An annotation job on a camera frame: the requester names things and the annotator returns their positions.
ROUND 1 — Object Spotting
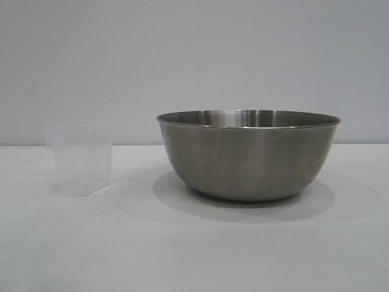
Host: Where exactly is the stainless steel mixing bowl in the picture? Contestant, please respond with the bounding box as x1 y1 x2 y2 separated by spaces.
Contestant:
155 108 342 203

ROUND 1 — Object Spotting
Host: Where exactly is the clear plastic measuring cup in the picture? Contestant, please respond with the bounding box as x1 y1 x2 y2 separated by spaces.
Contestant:
45 124 112 198

